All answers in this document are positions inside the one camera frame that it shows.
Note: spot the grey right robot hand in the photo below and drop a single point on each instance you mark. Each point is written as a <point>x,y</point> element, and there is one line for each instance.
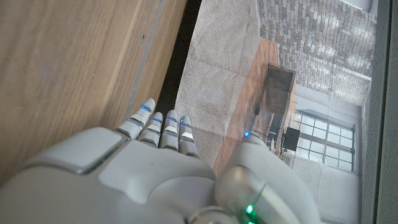
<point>140,183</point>

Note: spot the printed room backdrop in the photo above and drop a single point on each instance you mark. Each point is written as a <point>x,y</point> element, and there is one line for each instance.
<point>280,62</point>

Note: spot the black backdrop frame pole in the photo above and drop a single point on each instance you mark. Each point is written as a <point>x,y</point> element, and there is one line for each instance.
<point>389,93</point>

